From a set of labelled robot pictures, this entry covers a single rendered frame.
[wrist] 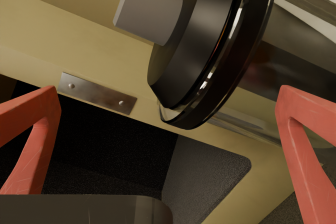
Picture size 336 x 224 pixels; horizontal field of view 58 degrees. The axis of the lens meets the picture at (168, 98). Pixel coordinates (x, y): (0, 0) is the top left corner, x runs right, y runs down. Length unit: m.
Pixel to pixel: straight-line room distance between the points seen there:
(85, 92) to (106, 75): 0.02
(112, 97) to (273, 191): 0.23
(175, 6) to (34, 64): 0.16
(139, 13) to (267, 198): 0.31
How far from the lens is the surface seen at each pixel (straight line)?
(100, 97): 0.29
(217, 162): 0.43
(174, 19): 0.16
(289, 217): 0.41
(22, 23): 0.33
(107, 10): 0.71
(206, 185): 0.44
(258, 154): 0.35
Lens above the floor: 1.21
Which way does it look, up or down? 15 degrees down
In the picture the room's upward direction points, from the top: 70 degrees counter-clockwise
